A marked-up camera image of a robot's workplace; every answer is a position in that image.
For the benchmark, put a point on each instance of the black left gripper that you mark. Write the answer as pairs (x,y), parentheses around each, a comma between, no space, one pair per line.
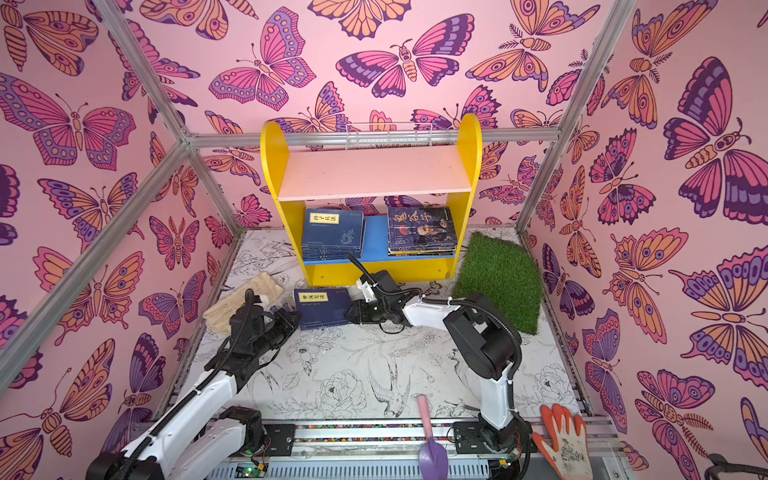
(280,317)

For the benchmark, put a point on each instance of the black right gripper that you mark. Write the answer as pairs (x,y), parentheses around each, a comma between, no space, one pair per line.
(367,309)

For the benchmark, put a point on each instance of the navy book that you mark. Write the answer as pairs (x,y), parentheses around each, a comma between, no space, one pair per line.
(331,234)
(322,308)

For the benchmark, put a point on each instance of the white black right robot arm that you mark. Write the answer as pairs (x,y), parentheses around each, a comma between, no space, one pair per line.
(489,346)

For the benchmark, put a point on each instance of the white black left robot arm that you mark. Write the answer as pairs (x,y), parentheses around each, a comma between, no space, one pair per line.
(200,431)

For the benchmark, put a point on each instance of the yellow shelf with coloured boards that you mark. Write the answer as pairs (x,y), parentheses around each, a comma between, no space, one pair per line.
(294,179)

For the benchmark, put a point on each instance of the small green circuit board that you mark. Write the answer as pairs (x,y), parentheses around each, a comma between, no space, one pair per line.
(250,470)

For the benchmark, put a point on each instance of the green artificial grass mat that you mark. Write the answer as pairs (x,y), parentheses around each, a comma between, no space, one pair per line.
(507,275)

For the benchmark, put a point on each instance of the orange and white work glove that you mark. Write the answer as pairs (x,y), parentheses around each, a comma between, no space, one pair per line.
(567,453)

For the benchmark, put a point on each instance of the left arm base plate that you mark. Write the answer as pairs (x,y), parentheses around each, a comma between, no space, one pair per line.
(278,440)

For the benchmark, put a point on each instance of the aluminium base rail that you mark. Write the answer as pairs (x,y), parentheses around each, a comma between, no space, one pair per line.
(373,441)

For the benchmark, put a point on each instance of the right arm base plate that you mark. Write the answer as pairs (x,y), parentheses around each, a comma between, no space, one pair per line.
(477,437)

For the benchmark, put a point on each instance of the purple trowel with pink handle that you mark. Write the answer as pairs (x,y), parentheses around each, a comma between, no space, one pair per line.
(433,458)

